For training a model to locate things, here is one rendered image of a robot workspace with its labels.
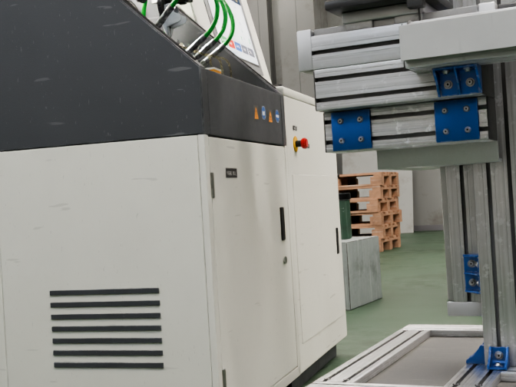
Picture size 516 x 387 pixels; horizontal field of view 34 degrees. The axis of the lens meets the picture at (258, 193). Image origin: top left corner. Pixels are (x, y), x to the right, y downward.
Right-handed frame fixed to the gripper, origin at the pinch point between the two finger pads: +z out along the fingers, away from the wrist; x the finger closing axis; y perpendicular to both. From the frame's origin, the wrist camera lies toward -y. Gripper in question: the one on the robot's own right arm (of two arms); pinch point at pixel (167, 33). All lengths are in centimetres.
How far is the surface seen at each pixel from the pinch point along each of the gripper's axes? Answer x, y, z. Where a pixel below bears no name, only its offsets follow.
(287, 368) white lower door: 21, 23, 99
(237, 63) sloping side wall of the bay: 31.1, 9.9, 5.4
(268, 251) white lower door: 9, 23, 64
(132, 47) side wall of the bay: -34.9, 5.8, 10.1
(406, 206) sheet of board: 986, -73, 73
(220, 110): -22.8, 23.0, 26.0
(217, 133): -26.0, 22.9, 31.8
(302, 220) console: 47, 23, 56
